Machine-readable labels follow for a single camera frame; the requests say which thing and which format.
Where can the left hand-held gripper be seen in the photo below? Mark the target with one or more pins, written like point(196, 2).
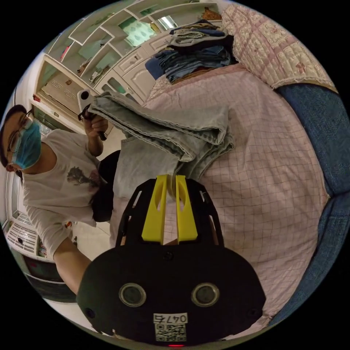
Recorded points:
point(87, 115)

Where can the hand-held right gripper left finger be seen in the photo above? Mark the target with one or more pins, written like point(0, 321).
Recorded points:
point(155, 213)

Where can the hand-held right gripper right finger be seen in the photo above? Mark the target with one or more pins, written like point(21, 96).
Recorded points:
point(186, 213)

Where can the light blue denim skirt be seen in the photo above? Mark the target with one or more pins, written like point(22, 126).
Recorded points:
point(169, 131)

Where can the person's right forearm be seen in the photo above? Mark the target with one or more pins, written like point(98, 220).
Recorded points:
point(71, 266)

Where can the person's left forearm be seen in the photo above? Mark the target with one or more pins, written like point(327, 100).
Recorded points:
point(95, 146)

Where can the person's left hand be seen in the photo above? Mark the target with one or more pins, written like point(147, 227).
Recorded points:
point(95, 128)

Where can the white cupboard with shelves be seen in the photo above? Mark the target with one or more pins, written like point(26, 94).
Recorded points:
point(131, 63)

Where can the person's body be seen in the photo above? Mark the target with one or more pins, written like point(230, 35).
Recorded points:
point(54, 180)

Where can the pile of clothes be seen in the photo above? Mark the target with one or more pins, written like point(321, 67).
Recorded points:
point(197, 60)

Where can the blue padded headboard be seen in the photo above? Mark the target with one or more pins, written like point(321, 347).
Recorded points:
point(324, 131)

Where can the pink patchwork quilted blanket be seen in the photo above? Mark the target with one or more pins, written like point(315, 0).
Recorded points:
point(268, 46)

